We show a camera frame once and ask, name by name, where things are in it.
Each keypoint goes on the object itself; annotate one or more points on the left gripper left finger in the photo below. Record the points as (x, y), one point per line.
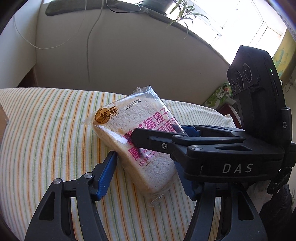
(52, 219)

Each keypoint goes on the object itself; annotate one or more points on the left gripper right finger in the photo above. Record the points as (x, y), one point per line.
(222, 212)

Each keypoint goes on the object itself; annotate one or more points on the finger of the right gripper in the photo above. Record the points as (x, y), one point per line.
(169, 142)
(211, 131)

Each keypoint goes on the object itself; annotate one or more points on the packaged sliced bread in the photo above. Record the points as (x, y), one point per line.
(126, 125)

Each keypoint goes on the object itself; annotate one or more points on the green tissue pack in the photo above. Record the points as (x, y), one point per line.
(222, 95)

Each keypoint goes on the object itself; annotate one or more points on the striped tablecloth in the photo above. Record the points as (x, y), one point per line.
(45, 138)

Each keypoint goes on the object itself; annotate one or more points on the brown cardboard box tray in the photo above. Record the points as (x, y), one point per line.
(3, 122)

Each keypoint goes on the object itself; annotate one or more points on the small hanging plant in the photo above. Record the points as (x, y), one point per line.
(186, 11)

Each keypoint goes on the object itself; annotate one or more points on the potted spider plant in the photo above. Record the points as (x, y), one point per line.
(160, 6)

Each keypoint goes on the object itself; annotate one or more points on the black camera module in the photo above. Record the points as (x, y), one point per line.
(257, 90)

